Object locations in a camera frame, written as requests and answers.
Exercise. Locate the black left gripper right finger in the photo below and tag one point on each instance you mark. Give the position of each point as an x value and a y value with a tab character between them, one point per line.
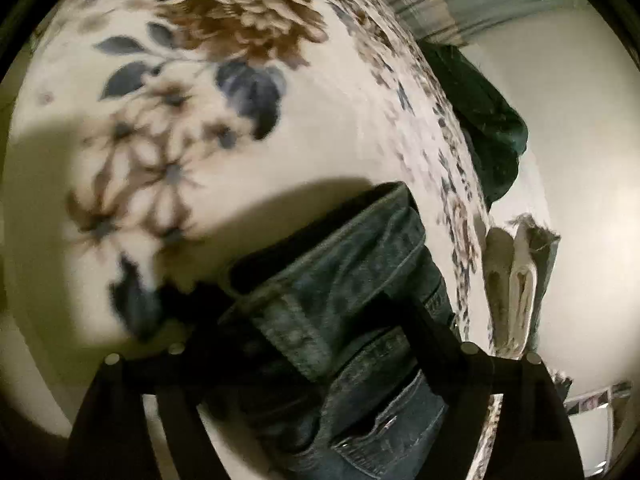
533	439

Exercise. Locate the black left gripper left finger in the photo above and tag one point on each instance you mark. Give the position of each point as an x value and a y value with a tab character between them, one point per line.
111	437

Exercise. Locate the dark blue denim jeans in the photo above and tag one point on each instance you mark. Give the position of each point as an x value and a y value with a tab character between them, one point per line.
308	347

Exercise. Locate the floral and checked fleece blanket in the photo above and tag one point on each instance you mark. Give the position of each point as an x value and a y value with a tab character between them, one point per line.
155	143

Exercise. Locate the folded white cloth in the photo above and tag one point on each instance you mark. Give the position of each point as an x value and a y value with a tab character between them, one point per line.
517	268

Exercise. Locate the dark green garment pile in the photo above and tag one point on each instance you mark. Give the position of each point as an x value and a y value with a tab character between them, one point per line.
494	132

